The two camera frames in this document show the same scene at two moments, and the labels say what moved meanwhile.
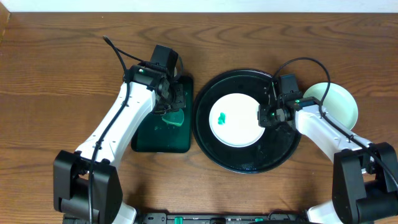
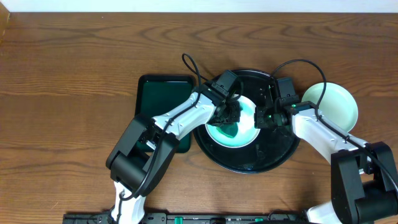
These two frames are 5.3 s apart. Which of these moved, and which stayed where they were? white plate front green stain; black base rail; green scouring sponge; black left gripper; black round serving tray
Moved: green scouring sponge; black left gripper
Stayed: black base rail; black round serving tray; white plate front green stain
